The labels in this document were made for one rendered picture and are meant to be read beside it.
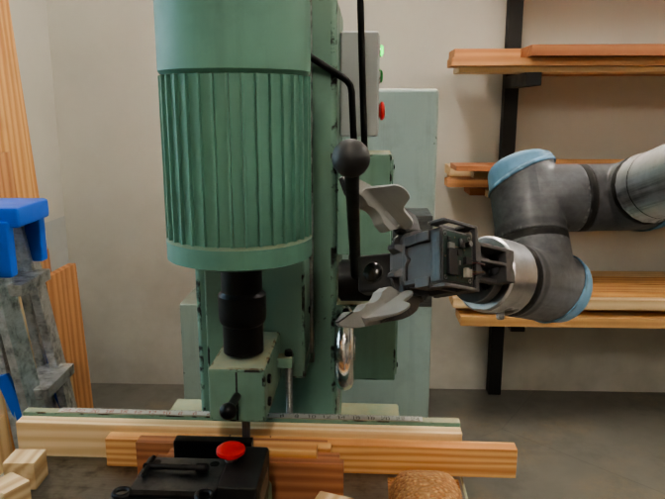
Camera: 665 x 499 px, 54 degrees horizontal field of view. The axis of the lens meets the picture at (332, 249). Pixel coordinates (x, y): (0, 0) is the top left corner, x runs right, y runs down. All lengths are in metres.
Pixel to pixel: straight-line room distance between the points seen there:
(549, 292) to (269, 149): 0.37
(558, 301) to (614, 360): 2.67
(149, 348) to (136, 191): 0.79
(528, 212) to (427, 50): 2.25
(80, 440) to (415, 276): 0.52
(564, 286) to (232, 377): 0.41
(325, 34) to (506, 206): 0.35
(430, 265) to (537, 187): 0.24
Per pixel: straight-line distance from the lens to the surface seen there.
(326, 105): 0.96
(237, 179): 0.71
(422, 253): 0.69
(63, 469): 0.97
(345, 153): 0.58
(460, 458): 0.89
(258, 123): 0.70
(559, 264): 0.83
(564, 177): 0.88
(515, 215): 0.85
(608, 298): 2.86
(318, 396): 1.06
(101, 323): 3.45
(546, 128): 3.15
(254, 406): 0.82
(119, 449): 0.94
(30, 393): 1.62
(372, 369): 1.00
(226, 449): 0.70
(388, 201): 0.68
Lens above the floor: 1.36
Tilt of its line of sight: 12 degrees down
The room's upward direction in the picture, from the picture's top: straight up
